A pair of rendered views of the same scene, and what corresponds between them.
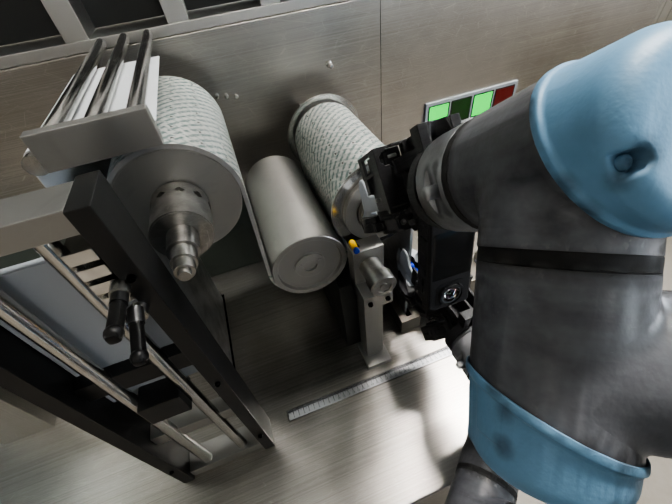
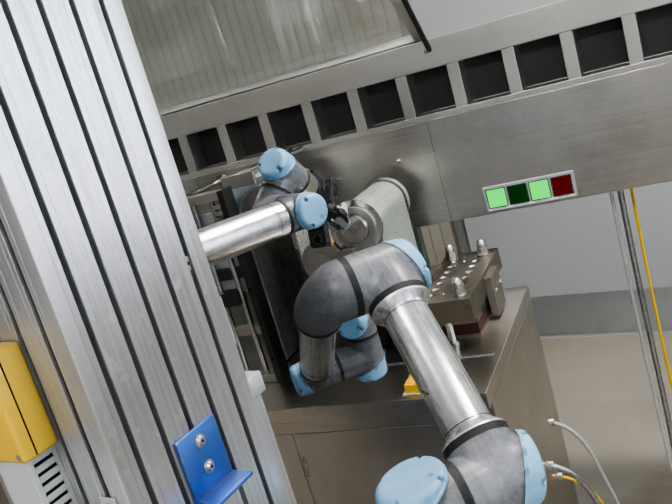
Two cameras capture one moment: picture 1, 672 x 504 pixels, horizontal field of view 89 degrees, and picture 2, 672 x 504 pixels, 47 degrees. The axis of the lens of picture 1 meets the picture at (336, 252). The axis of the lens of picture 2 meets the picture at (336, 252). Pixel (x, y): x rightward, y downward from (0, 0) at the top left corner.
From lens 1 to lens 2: 1.71 m
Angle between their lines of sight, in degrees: 46
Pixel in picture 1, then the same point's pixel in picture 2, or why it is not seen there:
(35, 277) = (208, 218)
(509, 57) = (554, 153)
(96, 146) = (237, 183)
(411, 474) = (333, 398)
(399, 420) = (352, 382)
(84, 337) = not seen: hidden behind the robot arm
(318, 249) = (326, 251)
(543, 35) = (583, 135)
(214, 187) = not seen: hidden behind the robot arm
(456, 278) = (318, 232)
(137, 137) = (248, 180)
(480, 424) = not seen: hidden behind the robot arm
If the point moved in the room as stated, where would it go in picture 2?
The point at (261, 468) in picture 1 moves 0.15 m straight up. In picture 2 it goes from (269, 387) to (252, 336)
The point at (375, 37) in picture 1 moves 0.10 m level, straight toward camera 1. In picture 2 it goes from (428, 144) to (406, 153)
